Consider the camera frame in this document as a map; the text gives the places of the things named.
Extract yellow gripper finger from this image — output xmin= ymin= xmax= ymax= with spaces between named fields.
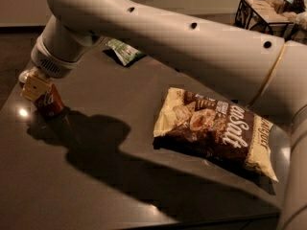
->
xmin=21 ymin=71 xmax=52 ymax=102

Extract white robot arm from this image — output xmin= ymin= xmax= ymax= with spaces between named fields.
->
xmin=22 ymin=0 xmax=307 ymax=230

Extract brown and cream snack bag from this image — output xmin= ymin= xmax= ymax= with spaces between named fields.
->
xmin=153 ymin=87 xmax=277 ymax=180

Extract white napkins in holder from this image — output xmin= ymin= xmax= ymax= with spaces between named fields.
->
xmin=248 ymin=0 xmax=307 ymax=29

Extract red coca-cola can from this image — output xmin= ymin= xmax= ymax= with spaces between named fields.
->
xmin=32 ymin=84 xmax=64 ymax=118

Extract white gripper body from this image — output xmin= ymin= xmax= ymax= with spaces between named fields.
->
xmin=31 ymin=33 xmax=81 ymax=79

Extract green chip bag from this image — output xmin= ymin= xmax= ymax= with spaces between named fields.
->
xmin=106 ymin=39 xmax=145 ymax=66

